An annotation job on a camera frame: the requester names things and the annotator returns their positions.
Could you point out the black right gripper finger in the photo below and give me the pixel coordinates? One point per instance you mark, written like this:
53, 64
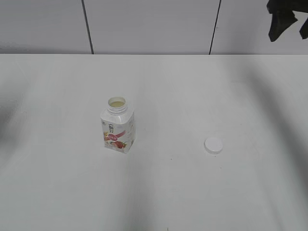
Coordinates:
283, 16
304, 30

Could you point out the white plastic bottle cap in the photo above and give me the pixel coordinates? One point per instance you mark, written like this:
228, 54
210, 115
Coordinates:
213, 145

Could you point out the white yili changqing yogurt bottle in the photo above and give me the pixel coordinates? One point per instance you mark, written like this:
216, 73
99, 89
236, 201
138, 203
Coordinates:
118, 125

